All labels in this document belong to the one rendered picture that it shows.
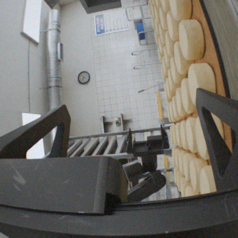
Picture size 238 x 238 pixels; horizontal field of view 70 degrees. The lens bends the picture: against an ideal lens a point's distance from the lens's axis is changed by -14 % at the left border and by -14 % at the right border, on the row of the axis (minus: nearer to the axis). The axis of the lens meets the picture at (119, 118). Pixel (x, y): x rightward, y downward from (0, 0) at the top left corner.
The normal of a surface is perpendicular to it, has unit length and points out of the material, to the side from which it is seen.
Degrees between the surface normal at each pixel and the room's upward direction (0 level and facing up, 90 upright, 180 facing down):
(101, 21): 90
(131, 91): 90
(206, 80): 90
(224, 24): 90
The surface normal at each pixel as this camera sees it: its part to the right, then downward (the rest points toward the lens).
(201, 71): -0.18, -0.44
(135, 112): -0.15, -0.04
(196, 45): -0.04, 0.61
